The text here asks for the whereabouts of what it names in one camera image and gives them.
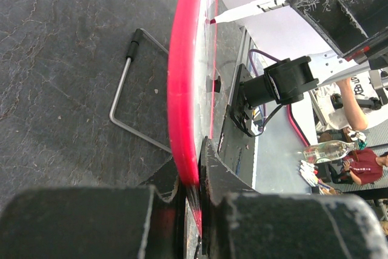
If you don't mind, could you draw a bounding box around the person in maroon shirt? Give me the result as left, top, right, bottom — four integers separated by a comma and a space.
343, 148, 387, 186

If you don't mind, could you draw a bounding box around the person in white shirt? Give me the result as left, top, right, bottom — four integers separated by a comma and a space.
315, 72, 387, 132

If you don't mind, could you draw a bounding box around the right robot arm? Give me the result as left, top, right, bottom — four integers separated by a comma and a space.
230, 0, 387, 132

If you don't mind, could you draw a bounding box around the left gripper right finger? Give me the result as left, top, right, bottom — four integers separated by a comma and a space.
199, 138, 387, 258

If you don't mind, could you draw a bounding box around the clear glass bottle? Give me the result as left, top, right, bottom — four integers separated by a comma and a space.
303, 140, 360, 164

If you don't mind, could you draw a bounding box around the metal whiteboard kickstand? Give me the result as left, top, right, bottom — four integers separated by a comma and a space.
109, 29, 171, 153

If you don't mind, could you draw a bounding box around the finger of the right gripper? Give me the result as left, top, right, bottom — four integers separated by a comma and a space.
290, 0, 387, 59

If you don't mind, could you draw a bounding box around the pink framed whiteboard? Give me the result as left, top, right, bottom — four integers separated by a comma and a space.
167, 0, 218, 232

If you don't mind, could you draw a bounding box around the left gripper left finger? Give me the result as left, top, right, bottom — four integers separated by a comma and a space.
1, 161, 186, 258

